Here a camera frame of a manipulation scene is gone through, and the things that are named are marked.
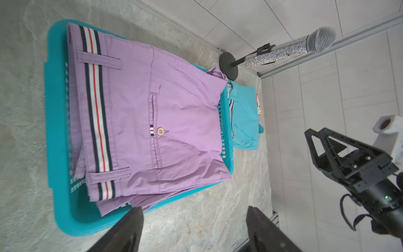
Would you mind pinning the purple striped pants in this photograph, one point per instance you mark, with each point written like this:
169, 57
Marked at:
144, 122

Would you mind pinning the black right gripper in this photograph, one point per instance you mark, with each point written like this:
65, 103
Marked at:
364, 171

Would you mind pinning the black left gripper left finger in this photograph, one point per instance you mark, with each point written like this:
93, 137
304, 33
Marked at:
124, 236

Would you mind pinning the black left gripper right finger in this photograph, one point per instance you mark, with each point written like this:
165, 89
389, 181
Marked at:
264, 236

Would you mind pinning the glitter microphone on stand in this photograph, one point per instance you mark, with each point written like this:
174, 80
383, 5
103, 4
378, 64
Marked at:
318, 41

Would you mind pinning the red yellow small box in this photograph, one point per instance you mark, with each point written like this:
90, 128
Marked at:
258, 105

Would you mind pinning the teal plastic basket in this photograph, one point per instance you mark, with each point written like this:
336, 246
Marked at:
75, 214

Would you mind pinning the teal striped pants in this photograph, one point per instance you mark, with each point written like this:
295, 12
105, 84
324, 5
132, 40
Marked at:
244, 117

